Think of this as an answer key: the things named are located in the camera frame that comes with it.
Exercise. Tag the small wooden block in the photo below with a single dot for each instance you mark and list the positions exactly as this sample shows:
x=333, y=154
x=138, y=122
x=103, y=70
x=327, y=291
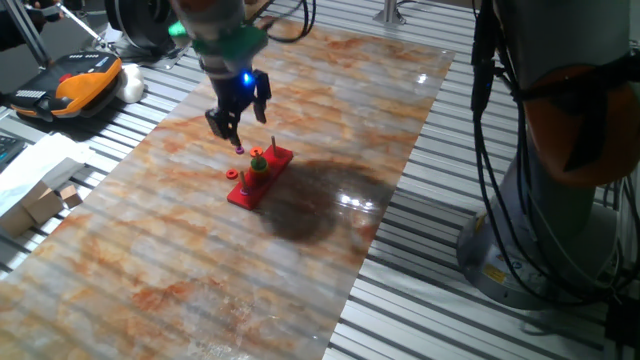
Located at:
x=71, y=196

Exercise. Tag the white rounded lump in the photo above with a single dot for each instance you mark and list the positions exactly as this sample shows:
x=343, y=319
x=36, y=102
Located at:
x=131, y=82

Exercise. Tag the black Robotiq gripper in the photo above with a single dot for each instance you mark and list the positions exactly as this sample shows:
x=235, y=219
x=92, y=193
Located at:
x=232, y=92

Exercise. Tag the orange black teach pendant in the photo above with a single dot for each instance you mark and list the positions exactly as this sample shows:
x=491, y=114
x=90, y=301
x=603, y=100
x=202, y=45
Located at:
x=82, y=82

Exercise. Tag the metal post foot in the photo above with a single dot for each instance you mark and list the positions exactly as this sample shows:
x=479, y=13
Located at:
x=389, y=12

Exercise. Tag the black keyboard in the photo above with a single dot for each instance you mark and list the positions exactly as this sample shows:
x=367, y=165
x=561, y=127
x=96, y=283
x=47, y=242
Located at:
x=9, y=150

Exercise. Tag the slanted aluminium frame beam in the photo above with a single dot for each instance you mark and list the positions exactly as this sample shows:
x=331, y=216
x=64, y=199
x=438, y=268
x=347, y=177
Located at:
x=27, y=30

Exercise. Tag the marble pattern table mat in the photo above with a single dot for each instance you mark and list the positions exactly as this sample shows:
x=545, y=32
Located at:
x=175, y=260

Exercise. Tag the red Hanoi base with pegs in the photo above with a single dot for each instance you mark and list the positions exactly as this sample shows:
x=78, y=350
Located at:
x=260, y=187

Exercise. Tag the black round device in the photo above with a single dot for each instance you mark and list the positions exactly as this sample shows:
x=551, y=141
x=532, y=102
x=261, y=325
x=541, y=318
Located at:
x=140, y=22

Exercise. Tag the large wooden block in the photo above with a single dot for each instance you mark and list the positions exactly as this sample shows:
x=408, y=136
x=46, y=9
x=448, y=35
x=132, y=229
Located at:
x=30, y=207

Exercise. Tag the white paper sheet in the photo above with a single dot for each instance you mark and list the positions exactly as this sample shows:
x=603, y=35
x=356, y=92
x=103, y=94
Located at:
x=35, y=160

